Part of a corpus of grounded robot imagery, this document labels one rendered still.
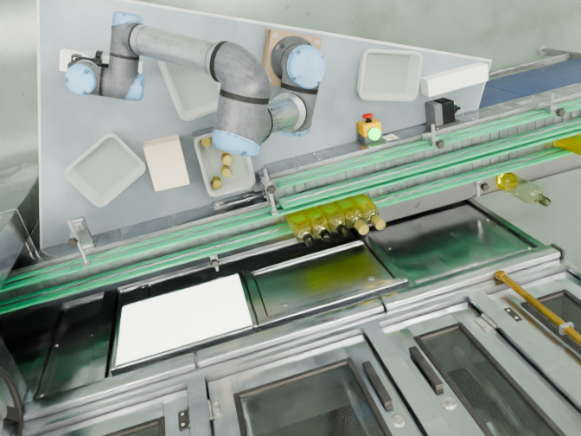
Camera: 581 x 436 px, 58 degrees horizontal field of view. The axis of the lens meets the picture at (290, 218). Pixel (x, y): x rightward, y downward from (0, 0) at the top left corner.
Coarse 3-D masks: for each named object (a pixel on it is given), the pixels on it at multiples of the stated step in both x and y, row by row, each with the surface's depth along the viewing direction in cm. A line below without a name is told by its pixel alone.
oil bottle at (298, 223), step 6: (300, 210) 181; (288, 216) 179; (294, 216) 177; (300, 216) 176; (288, 222) 182; (294, 222) 173; (300, 222) 172; (306, 222) 171; (294, 228) 171; (300, 228) 169; (306, 228) 169; (294, 234) 175; (300, 234) 169; (312, 234) 170; (300, 240) 170
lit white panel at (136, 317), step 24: (192, 288) 177; (216, 288) 174; (240, 288) 171; (144, 312) 169; (168, 312) 166; (192, 312) 164; (216, 312) 161; (240, 312) 159; (120, 336) 160; (144, 336) 157; (168, 336) 155; (192, 336) 153; (120, 360) 149
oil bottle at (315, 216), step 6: (306, 210) 180; (312, 210) 179; (318, 210) 178; (306, 216) 177; (312, 216) 175; (318, 216) 174; (324, 216) 174; (312, 222) 171; (318, 222) 170; (324, 222) 170; (312, 228) 171; (318, 228) 169; (318, 234) 170
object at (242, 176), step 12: (204, 156) 185; (216, 156) 186; (240, 156) 188; (204, 168) 179; (216, 168) 187; (240, 168) 189; (204, 180) 181; (228, 180) 190; (240, 180) 189; (252, 180) 185; (216, 192) 184; (228, 192) 184
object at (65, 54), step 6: (60, 54) 159; (66, 54) 159; (84, 54) 160; (60, 60) 159; (66, 60) 159; (102, 60) 162; (108, 60) 162; (60, 66) 160; (66, 66) 160; (138, 66) 165; (138, 72) 165
